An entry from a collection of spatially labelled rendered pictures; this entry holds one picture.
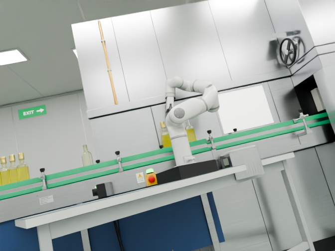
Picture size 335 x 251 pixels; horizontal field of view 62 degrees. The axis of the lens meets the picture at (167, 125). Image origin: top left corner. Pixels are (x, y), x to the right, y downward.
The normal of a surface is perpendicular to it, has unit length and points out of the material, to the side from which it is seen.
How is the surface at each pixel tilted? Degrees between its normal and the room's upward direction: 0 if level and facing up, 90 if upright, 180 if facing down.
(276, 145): 90
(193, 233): 90
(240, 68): 90
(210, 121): 90
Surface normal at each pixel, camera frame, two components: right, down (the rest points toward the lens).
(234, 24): 0.06, -0.21
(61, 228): 0.50, -0.29
